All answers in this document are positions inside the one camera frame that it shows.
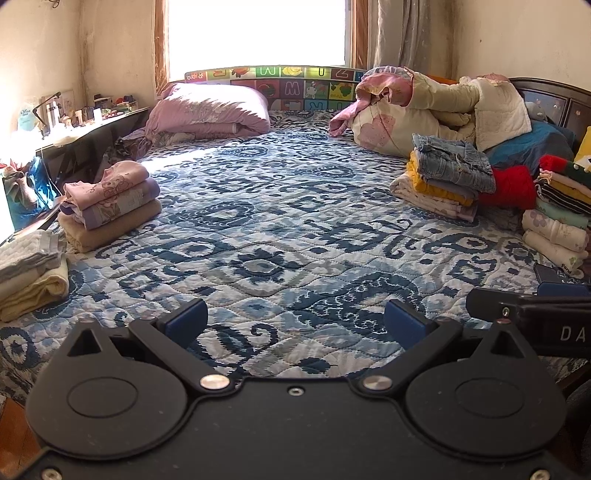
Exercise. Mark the white quilted blanket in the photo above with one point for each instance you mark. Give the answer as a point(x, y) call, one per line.
point(501, 110)

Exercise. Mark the yellow folded garment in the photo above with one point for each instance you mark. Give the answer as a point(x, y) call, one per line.
point(431, 187)

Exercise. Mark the crumpled patterned cloth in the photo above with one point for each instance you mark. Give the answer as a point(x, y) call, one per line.
point(131, 147)

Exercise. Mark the brown curtain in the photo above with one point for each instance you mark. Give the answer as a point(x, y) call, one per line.
point(160, 41)
point(360, 32)

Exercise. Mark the cream folded towel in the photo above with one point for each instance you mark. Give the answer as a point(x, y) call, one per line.
point(32, 290)

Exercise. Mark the grey white folded towel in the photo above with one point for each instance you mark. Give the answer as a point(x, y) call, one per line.
point(27, 254)

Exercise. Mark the mint green folded garment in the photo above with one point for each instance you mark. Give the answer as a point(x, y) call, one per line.
point(561, 212)

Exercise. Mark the blue pillow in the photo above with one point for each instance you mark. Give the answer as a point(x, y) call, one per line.
point(531, 145)

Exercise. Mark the blue denim jacket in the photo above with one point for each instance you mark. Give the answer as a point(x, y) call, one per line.
point(455, 161)

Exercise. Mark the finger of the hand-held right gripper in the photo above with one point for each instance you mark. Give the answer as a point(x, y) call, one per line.
point(491, 302)
point(563, 289)

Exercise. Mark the cream floral comforter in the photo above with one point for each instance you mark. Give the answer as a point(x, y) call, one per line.
point(415, 106)

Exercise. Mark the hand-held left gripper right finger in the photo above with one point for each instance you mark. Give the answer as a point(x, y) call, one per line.
point(406, 323)

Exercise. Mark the mustard folded garment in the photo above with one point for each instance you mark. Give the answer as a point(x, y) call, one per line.
point(575, 188)

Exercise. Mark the pink folded quilt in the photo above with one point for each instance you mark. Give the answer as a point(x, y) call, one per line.
point(207, 110)

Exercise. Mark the yellow printed cushion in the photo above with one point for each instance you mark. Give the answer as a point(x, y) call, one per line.
point(584, 154)

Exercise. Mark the red green folded garment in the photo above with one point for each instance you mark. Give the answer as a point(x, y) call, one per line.
point(561, 165)

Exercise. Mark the black white striped garment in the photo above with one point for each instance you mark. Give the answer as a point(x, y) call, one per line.
point(556, 196)

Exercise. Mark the colourful alphabet play mat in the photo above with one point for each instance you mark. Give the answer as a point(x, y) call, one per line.
point(295, 87)

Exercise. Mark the small lavender folded garment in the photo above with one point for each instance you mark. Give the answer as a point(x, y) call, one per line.
point(459, 190)

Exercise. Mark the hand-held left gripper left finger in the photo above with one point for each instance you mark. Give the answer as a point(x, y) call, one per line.
point(184, 321)

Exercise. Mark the pink floral folded garment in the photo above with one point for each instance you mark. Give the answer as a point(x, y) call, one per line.
point(106, 184)

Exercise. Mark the pile of small desk items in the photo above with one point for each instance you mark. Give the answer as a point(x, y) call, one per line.
point(104, 110)

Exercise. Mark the grey sheer curtain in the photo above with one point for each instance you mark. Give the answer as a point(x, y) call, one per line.
point(406, 32)

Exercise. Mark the beige folded garment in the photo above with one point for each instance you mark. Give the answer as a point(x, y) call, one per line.
point(111, 228)

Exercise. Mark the black desk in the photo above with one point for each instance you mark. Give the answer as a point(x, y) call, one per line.
point(87, 147)

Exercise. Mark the bright window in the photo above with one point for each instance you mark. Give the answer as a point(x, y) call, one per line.
point(254, 32)

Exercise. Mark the dark wooden headboard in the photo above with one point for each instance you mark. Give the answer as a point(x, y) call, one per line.
point(554, 99)

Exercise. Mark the large lavender folded garment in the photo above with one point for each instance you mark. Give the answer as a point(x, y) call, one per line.
point(120, 205)

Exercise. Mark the white floral folded garment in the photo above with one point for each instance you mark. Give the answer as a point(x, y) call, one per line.
point(551, 228)

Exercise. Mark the white pink folded blanket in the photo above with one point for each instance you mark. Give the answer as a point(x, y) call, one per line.
point(415, 196)

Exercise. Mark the blue patterned bed quilt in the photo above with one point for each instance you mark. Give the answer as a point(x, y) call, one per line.
point(286, 221)

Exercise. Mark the red fuzzy sweater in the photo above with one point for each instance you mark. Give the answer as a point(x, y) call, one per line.
point(510, 187)

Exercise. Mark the desk lamp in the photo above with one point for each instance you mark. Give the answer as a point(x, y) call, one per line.
point(44, 110)

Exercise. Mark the white printed folded garment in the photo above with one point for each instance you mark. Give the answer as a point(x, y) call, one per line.
point(551, 254)

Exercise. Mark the dark navy cloth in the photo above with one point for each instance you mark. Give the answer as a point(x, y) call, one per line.
point(549, 273)

